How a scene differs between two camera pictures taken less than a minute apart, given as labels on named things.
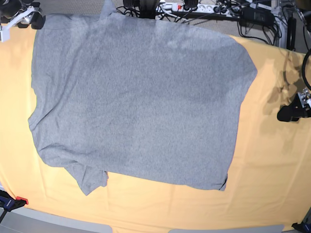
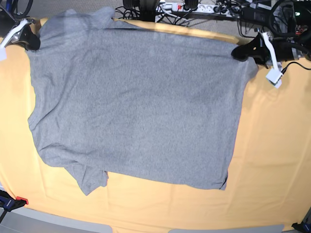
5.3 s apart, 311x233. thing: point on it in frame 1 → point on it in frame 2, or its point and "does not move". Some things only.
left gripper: (23, 17) → (29, 40)
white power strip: (199, 9) does not move
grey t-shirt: (120, 96) does not move
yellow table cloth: (268, 181) does not move
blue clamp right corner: (302, 227) does not move
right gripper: (300, 108) → (255, 49)
